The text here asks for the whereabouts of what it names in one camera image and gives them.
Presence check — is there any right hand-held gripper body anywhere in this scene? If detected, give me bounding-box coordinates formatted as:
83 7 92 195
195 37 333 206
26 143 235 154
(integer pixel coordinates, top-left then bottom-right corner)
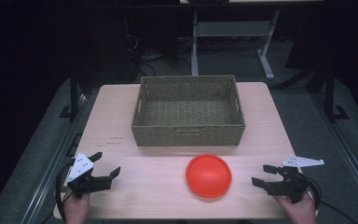
266 154 325 204

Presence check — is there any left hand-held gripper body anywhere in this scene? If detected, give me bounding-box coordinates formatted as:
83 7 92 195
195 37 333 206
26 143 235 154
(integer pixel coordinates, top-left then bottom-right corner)
66 151 113 200

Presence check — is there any orange round plate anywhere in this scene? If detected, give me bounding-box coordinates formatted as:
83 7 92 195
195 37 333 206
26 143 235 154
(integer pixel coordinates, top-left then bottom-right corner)
185 153 233 199

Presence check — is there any green woven basket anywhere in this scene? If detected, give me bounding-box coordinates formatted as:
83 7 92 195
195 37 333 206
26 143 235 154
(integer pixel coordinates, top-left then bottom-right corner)
131 74 247 147

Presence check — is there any person's right hand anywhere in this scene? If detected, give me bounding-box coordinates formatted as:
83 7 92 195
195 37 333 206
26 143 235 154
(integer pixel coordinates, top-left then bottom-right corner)
274 190 318 224

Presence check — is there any person's left hand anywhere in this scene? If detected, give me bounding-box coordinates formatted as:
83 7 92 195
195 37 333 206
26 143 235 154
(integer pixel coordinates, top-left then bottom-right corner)
62 189 91 224

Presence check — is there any black metal stand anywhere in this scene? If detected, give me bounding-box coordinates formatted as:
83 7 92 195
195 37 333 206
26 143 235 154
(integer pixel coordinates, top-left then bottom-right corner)
58 63 85 122
321 62 351 123

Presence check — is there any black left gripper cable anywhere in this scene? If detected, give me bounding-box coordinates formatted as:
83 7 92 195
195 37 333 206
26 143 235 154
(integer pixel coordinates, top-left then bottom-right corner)
40 158 76 224

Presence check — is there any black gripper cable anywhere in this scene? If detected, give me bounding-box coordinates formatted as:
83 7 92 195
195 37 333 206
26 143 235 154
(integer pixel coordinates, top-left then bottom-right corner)
301 174 358 224
40 158 76 224

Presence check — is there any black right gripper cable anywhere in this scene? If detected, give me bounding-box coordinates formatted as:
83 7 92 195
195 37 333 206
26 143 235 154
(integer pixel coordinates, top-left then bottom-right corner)
301 174 358 224

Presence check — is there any tangle of floor cables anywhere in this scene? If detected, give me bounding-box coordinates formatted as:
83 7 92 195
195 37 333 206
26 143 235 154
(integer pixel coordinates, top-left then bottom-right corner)
124 31 197 77

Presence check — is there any grey metal table frame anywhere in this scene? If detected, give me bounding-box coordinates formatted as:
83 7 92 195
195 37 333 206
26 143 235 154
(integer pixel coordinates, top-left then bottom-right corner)
189 8 282 81

